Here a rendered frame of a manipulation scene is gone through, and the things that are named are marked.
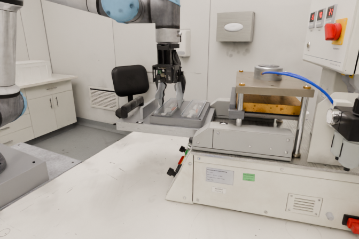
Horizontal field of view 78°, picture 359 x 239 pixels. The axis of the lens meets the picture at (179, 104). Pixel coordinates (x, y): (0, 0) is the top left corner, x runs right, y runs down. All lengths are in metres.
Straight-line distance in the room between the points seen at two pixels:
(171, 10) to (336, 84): 0.49
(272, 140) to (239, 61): 1.67
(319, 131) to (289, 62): 1.59
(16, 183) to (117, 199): 0.31
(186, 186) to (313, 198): 0.33
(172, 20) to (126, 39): 2.10
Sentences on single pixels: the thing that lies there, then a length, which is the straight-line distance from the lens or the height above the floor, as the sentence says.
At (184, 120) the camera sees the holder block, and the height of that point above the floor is 0.99.
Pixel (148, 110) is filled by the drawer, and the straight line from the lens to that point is 0.77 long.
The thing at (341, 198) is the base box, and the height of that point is 0.85.
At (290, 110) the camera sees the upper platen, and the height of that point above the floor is 1.04.
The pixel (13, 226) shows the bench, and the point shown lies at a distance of 0.80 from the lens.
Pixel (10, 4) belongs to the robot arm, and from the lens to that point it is 0.85.
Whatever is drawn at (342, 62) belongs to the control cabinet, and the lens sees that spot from 0.59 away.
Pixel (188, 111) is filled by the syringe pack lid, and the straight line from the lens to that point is 0.69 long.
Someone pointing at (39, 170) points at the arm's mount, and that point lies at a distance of 0.90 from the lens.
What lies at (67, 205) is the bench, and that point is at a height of 0.75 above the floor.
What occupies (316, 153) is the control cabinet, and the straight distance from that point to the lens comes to 0.64.
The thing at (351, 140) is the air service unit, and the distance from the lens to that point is 0.52.
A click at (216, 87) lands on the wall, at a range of 2.30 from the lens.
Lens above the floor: 1.22
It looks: 17 degrees down
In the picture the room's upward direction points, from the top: straight up
